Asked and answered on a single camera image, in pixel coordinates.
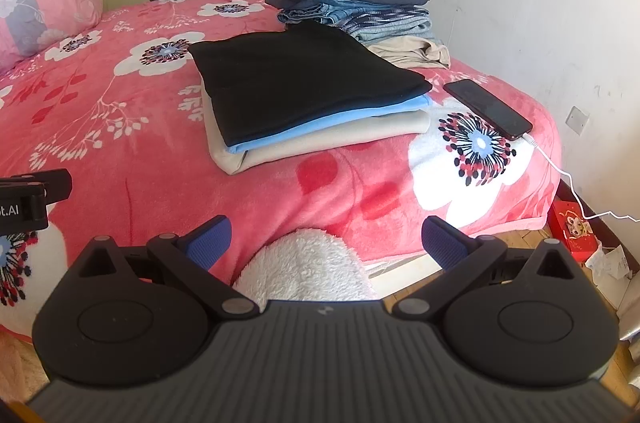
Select white fleece cloth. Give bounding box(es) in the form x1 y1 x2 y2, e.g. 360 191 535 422
234 228 377 302

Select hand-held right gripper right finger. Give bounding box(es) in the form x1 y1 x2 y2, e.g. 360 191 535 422
392 215 583 320

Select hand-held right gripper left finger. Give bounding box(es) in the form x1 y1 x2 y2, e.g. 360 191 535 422
72 215 261 320

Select red box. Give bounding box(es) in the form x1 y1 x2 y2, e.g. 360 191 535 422
547 198 604 265

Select folded beige garment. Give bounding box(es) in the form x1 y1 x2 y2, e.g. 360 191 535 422
201 78 432 176

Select crumpled beige garment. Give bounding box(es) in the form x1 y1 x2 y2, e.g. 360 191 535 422
367 35 452 71

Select crumpled white paper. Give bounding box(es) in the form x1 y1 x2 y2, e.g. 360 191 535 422
586 244 632 285

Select blue jeans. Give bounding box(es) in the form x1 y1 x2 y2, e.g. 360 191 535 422
276 0 431 26

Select pink grey floral pillow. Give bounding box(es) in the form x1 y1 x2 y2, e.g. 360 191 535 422
0 0 104 74

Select folded light blue garment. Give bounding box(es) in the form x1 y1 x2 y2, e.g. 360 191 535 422
227 93 434 154

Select striped blue garment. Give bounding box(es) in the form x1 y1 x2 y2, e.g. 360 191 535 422
340 13 436 44

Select black garment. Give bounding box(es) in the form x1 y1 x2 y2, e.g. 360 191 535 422
189 23 433 148

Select pink floral blanket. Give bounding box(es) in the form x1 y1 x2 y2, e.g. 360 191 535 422
0 0 562 339

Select black smartphone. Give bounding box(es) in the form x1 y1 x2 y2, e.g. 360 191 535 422
443 79 534 140

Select white charging cable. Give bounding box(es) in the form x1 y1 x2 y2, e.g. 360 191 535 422
520 134 640 224

